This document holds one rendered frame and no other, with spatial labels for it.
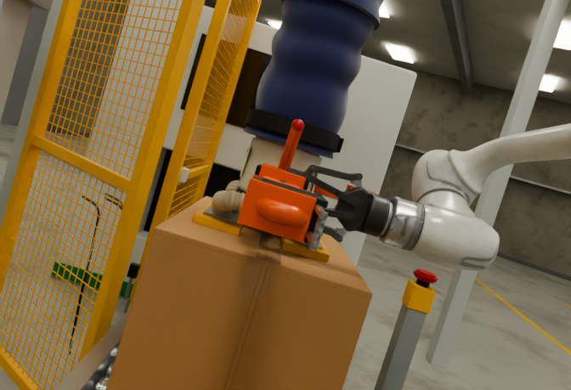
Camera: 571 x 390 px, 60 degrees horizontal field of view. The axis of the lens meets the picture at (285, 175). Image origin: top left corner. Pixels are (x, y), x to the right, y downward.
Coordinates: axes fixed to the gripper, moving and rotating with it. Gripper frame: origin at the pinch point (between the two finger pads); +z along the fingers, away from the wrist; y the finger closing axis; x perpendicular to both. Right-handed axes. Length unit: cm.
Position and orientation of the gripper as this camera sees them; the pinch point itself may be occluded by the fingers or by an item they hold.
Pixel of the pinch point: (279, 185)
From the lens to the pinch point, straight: 90.2
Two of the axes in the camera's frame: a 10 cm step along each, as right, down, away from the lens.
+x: -0.1, -0.7, 10.0
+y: -3.0, 9.5, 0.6
